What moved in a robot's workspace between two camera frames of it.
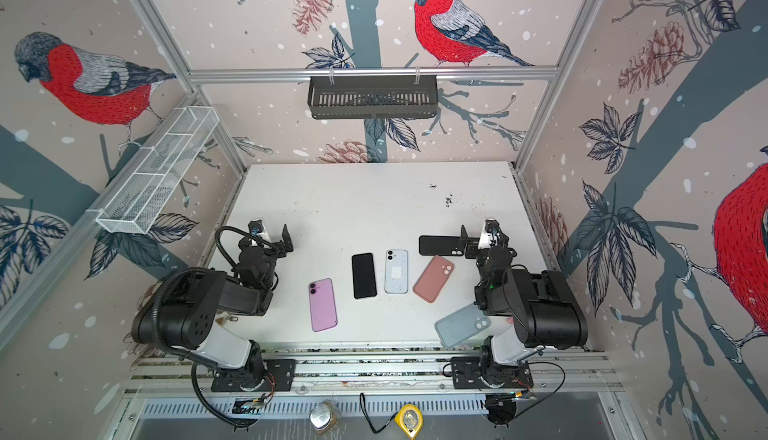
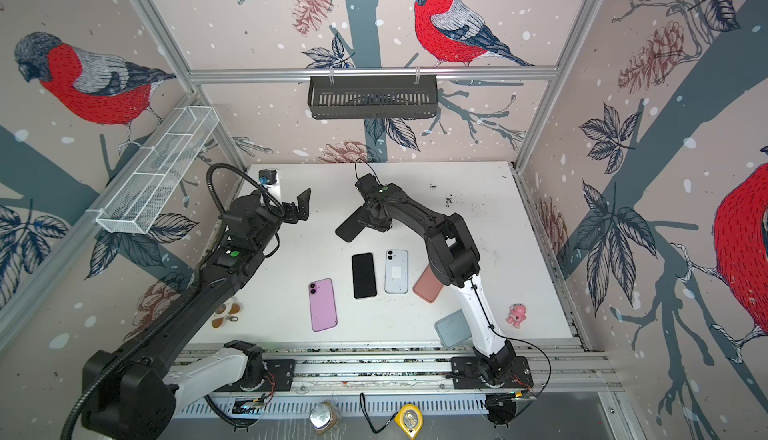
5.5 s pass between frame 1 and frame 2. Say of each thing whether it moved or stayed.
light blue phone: stayed
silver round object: stayed
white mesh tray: stayed
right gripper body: moved
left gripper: moved
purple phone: stayed
